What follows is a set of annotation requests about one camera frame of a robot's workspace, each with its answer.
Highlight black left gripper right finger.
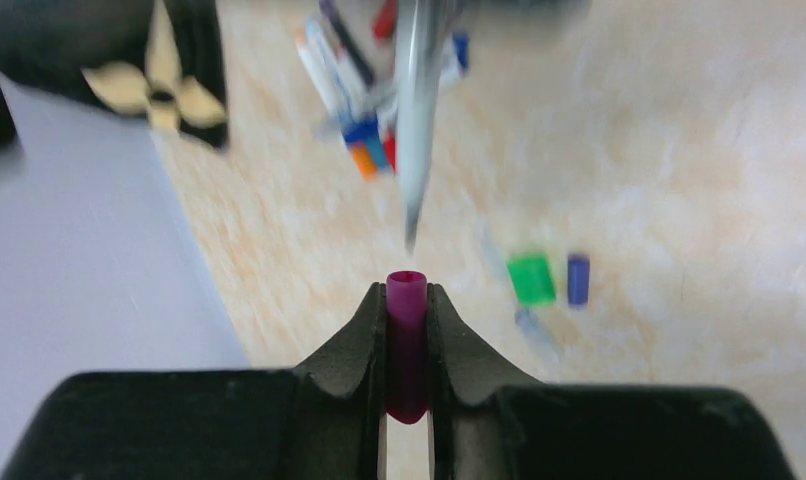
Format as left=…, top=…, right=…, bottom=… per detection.
left=427, top=284, right=793, bottom=479

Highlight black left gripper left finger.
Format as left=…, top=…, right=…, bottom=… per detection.
left=2, top=283, right=386, bottom=479

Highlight clear pen cap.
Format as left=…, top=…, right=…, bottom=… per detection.
left=514, top=308, right=562, bottom=360

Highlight green cap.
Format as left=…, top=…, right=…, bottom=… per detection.
left=506, top=253, right=556, bottom=308

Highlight magenta pen cap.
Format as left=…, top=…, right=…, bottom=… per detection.
left=386, top=271, right=429, bottom=425

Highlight purple cap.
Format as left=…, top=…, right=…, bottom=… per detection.
left=567, top=254, right=590, bottom=307

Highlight orange cap marker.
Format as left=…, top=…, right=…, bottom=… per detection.
left=296, top=20, right=383, bottom=180

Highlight teal cap white marker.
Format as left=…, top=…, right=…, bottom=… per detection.
left=297, top=16, right=394, bottom=179

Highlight black cream flower blanket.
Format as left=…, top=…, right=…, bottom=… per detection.
left=0, top=0, right=229, bottom=149

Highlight red cap white marker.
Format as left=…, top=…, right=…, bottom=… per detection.
left=372, top=0, right=397, bottom=173

